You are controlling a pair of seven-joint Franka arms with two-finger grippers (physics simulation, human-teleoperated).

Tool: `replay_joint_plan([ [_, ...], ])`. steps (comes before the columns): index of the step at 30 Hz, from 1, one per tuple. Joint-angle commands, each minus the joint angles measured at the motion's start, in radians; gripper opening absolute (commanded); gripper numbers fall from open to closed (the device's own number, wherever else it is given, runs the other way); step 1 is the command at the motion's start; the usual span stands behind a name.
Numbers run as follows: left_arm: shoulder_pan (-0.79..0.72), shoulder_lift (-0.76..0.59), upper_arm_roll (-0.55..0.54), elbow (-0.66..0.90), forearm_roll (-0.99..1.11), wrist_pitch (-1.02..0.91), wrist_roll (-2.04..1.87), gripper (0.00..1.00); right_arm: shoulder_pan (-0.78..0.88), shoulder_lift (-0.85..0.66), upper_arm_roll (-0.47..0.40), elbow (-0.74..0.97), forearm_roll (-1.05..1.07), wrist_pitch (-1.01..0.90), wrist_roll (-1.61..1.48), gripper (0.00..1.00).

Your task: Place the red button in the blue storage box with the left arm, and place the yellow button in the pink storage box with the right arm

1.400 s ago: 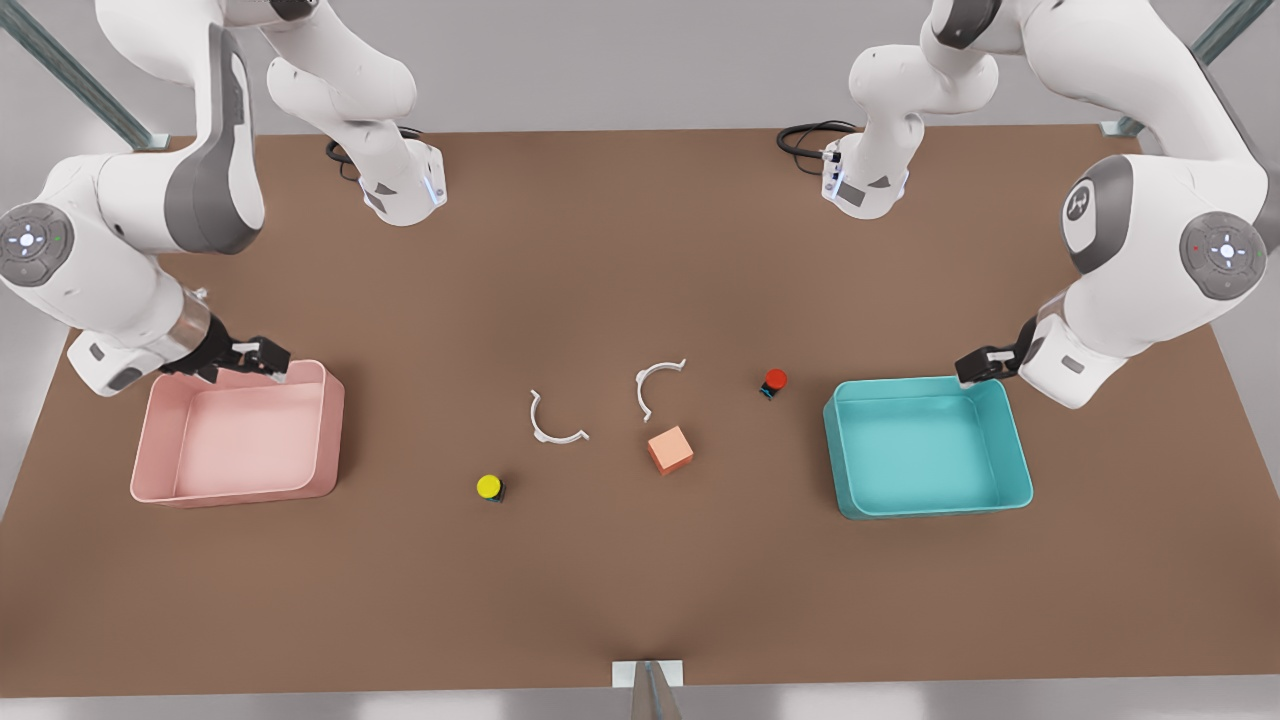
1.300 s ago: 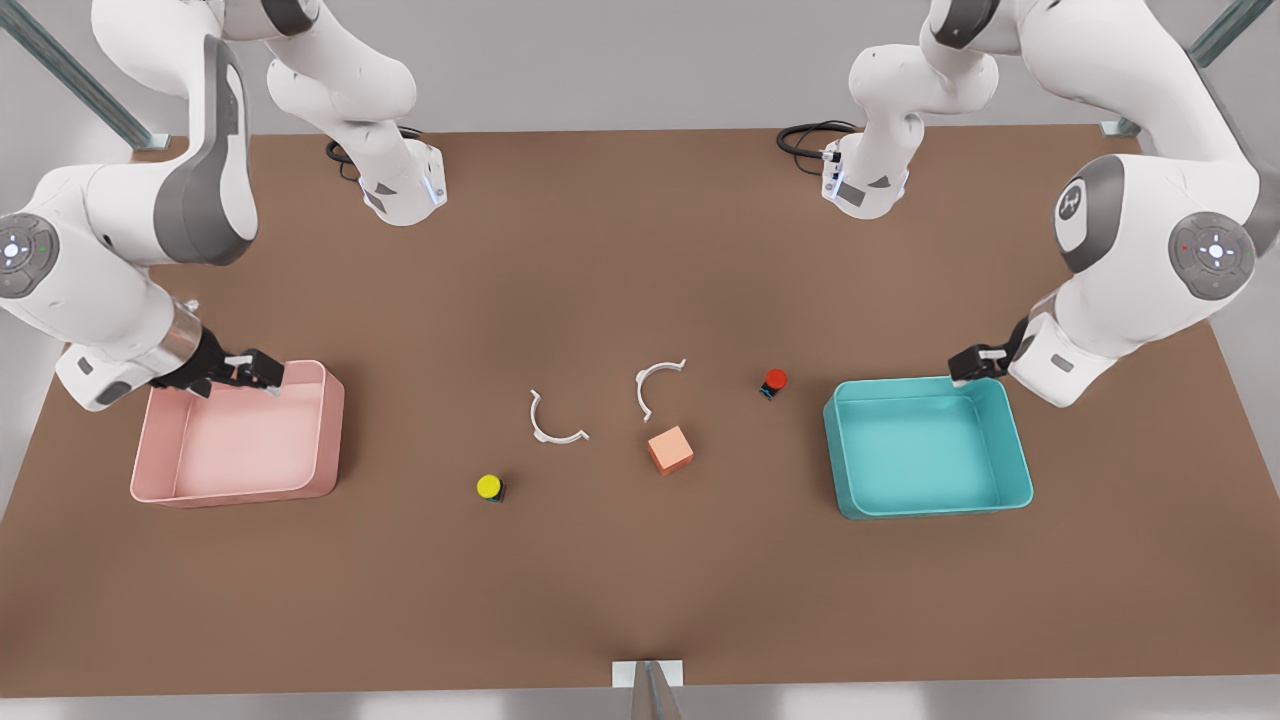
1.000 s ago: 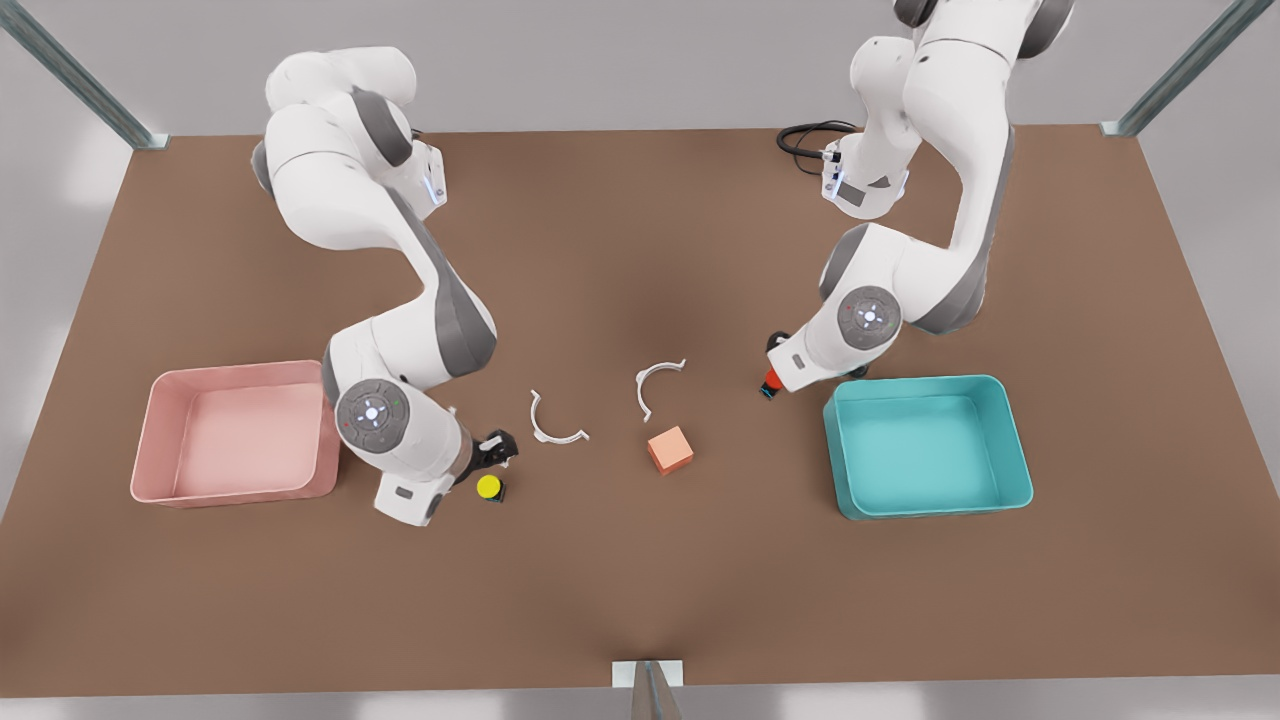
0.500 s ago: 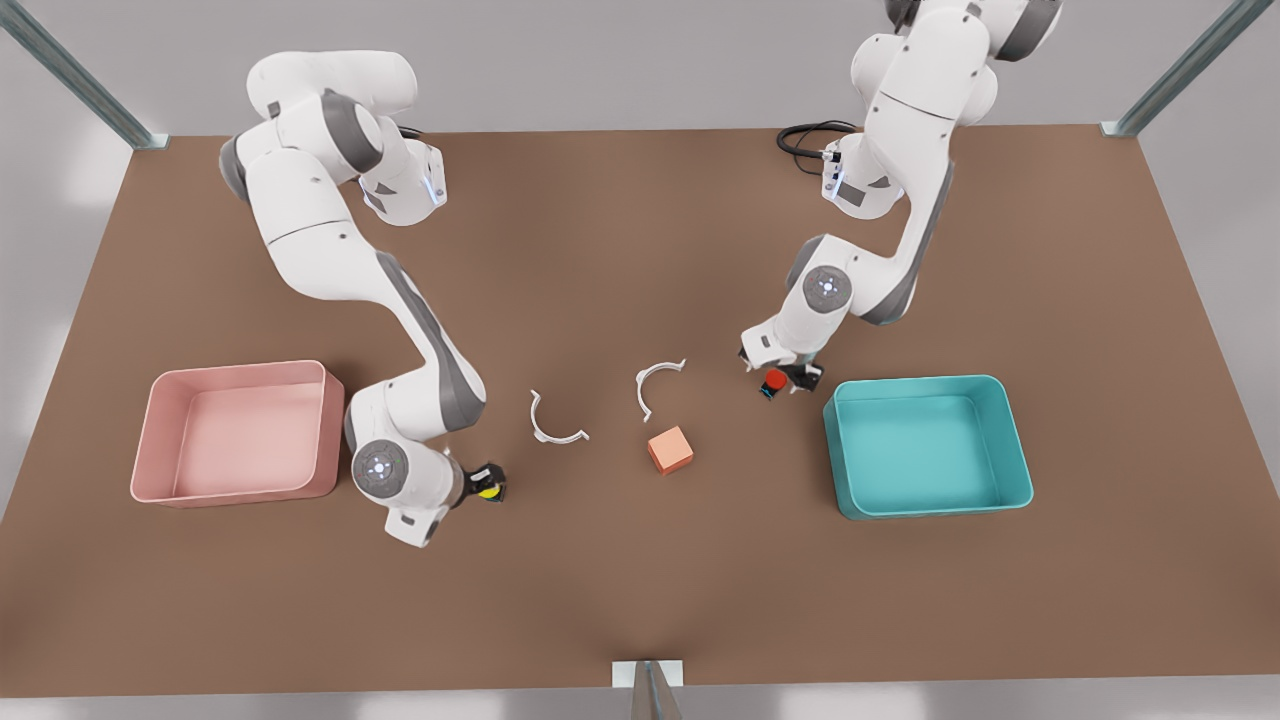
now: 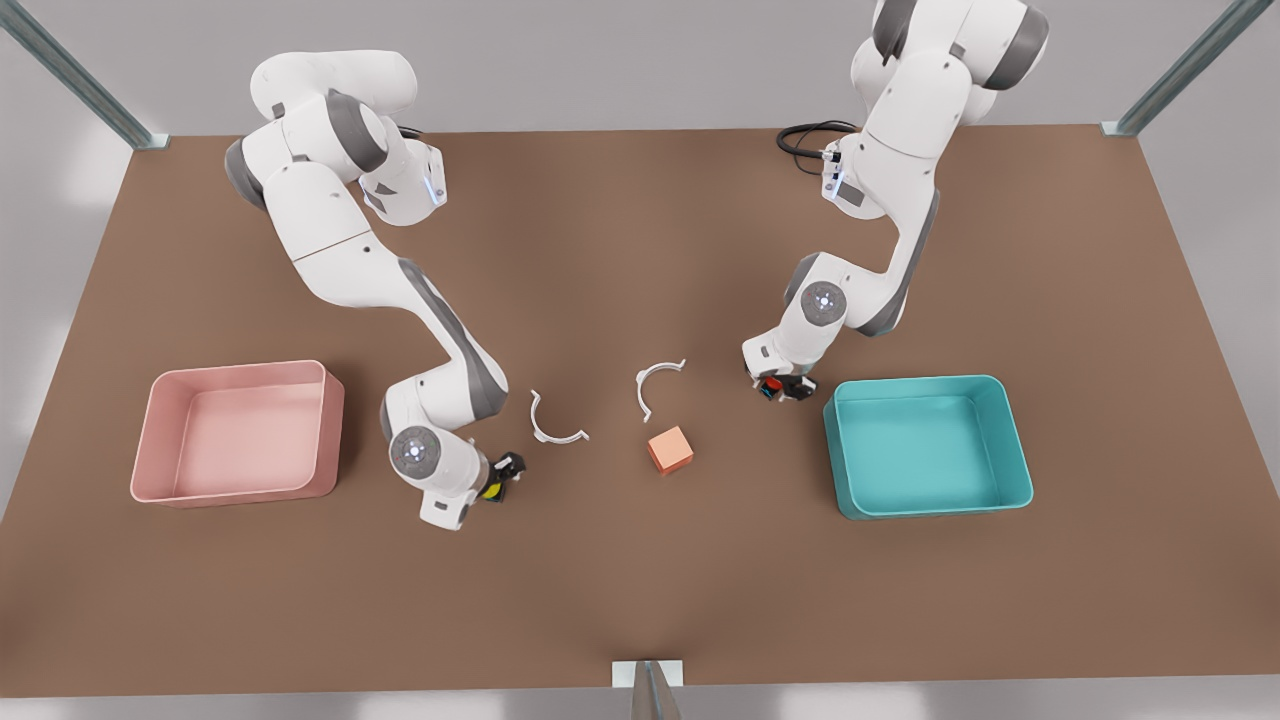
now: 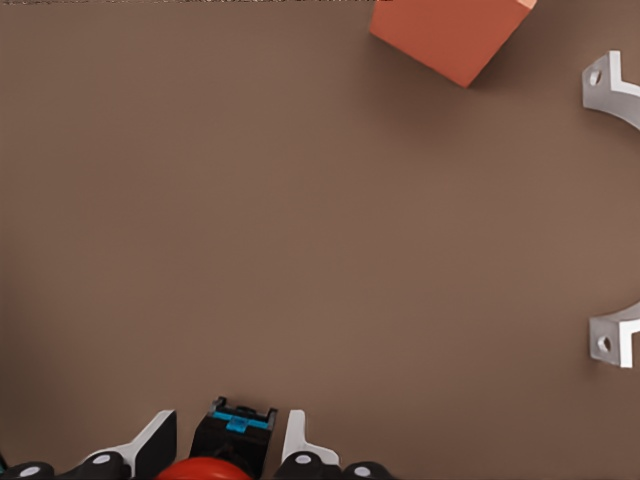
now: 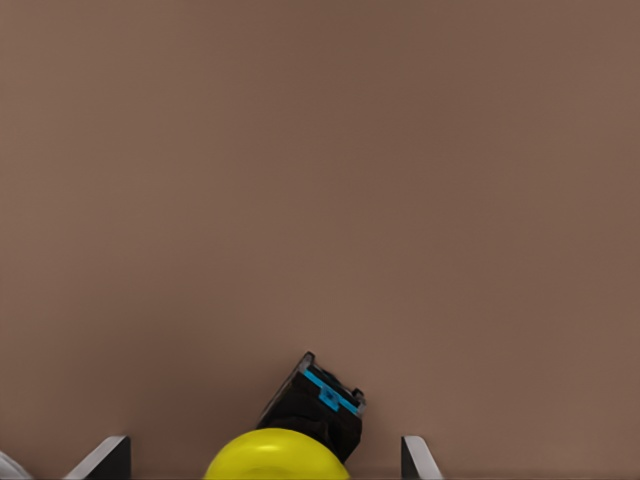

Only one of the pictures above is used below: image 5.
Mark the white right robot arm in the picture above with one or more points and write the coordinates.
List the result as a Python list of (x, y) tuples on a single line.
[(340, 240)]

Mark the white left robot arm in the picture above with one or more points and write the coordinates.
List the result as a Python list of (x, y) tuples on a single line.
[(905, 130)]

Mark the blue storage box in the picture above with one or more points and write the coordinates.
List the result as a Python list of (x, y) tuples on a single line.
[(927, 445)]

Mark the pink storage box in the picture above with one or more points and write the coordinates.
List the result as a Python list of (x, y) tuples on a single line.
[(238, 433)]

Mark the white curved clip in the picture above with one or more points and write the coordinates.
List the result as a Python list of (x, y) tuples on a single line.
[(652, 383), (552, 425)]

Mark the orange cube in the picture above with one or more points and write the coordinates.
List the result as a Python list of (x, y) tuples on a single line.
[(670, 450)]

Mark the silver frame post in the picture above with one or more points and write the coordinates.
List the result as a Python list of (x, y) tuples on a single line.
[(1185, 68), (75, 72), (650, 690)]

